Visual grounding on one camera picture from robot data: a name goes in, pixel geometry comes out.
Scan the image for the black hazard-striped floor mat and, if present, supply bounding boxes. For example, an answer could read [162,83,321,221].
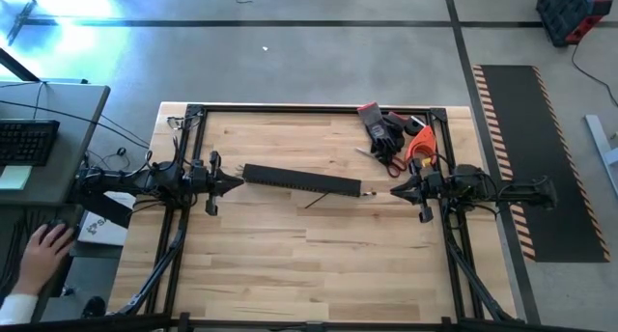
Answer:
[471,64,612,264]

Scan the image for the grey metal beam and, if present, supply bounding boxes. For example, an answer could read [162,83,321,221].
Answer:
[583,113,618,199]

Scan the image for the person's hand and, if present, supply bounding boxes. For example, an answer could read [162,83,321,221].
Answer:
[12,223,77,297]

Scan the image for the black power cable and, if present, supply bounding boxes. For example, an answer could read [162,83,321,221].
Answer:
[571,41,618,109]

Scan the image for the black aluminium table frame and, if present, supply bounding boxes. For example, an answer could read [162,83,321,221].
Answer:
[108,102,520,332]

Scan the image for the black slotted cable duct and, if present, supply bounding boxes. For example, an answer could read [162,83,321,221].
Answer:
[241,163,363,199]

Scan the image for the black tape roll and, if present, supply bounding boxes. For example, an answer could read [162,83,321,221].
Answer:
[404,115,427,137]

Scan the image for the black stand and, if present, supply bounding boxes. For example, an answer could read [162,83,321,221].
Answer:
[5,0,39,47]

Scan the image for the black desk cable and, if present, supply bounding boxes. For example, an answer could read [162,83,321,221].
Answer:
[0,80,152,151]

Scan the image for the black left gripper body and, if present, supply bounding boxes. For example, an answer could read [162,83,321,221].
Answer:
[190,151,223,216]

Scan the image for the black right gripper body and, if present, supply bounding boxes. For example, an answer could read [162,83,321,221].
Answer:
[410,158,445,224]

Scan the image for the pale green notepad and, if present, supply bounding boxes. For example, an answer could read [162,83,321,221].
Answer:
[0,165,34,192]

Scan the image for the grey desk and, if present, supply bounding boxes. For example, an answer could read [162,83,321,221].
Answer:
[0,80,112,208]

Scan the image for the black and red toolbox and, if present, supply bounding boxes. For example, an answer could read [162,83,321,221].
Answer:
[535,0,613,47]

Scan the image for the black monitor edge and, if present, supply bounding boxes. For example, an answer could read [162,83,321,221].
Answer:
[0,46,42,83]

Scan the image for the red-handled scissors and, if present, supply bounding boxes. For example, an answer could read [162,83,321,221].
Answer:
[354,146,408,179]

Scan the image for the grey work glove red cuff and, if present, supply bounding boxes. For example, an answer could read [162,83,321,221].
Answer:
[356,101,405,155]
[383,110,410,165]

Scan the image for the person's forearm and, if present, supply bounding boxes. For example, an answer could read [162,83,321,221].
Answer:
[0,291,41,326]

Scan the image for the white cardboard box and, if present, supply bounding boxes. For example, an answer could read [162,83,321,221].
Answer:
[76,186,136,248]

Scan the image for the person's shoe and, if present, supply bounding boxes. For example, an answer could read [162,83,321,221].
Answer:
[80,295,108,319]

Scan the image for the black keyboard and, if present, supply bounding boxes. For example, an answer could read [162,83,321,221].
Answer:
[0,119,62,168]

